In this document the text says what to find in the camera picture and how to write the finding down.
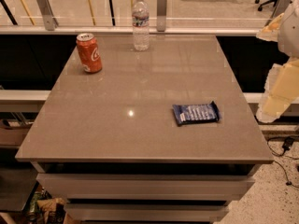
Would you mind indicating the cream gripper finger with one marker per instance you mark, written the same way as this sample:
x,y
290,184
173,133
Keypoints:
x,y
281,88
270,31

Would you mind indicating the blue rxbar blueberry wrapper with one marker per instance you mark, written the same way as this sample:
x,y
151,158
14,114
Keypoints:
x,y
195,114

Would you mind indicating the clear plastic water bottle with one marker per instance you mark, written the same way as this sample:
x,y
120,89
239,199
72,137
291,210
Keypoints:
x,y
141,25

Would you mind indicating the lower grey drawer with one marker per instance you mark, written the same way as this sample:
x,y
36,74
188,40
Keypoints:
x,y
146,212

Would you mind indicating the grey drawer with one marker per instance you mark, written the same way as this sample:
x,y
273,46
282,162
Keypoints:
x,y
147,187
146,212

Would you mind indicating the orange soda can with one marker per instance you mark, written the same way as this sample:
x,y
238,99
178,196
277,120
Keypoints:
x,y
88,52

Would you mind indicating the upper grey drawer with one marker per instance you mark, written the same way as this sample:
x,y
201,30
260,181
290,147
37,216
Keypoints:
x,y
147,187

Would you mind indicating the snack bags under table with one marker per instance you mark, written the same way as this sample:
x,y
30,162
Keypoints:
x,y
43,209

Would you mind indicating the right metal railing bracket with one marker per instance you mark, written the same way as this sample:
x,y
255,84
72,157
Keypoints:
x,y
279,8

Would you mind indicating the metal railing bracket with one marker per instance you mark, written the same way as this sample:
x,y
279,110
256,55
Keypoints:
x,y
161,15
279,8
49,20

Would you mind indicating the middle metal railing bracket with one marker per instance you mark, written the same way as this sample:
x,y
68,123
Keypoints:
x,y
161,15

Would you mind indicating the left metal railing bracket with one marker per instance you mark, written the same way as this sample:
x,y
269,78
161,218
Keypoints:
x,y
49,20

